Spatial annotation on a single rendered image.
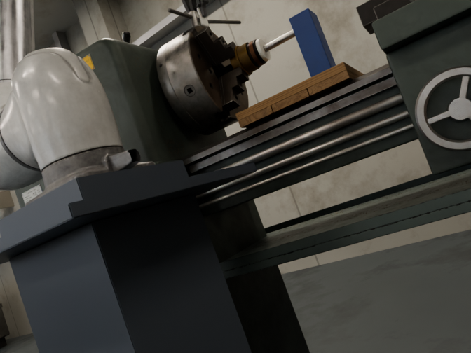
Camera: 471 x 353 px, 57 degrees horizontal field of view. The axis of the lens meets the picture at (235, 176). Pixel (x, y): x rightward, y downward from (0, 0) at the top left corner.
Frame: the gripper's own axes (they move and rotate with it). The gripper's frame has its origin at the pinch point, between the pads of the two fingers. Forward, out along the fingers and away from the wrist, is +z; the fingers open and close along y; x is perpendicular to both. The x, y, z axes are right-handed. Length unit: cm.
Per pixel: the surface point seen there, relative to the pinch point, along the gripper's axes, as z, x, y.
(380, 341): 120, -62, 11
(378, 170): 34, -200, 54
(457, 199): 81, 8, -57
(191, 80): 28.8, 16.9, -5.7
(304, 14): 21.8, -1.9, -34.9
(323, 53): 33.5, -4.3, -35.1
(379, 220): 80, 12, -43
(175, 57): 20.4, 18.6, -3.5
